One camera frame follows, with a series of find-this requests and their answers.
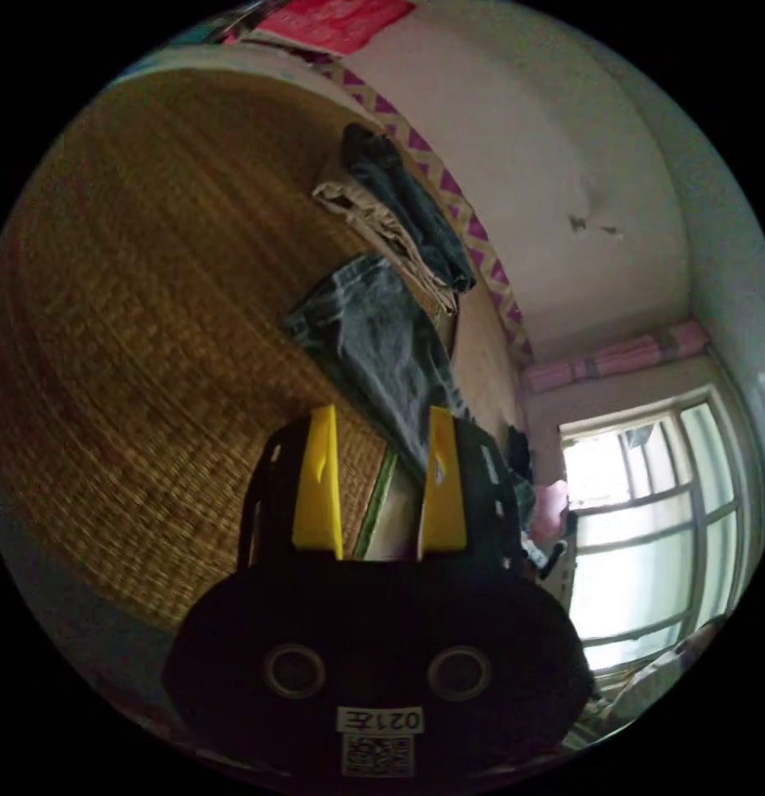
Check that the pile of clothes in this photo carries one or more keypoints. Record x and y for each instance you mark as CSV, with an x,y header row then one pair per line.
x,y
394,217

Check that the window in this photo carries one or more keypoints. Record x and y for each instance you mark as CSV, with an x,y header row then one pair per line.
x,y
649,528

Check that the dark gray jeans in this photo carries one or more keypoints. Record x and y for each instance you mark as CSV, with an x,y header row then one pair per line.
x,y
382,361

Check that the pink striped curtain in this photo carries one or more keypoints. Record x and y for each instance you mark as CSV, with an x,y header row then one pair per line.
x,y
612,357

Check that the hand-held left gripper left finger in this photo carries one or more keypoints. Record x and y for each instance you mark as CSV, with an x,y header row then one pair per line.
x,y
319,491

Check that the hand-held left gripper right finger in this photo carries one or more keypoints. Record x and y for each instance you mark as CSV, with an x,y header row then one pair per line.
x,y
444,497

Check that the bed with woven mat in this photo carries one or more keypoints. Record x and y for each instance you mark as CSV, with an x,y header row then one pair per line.
x,y
139,323

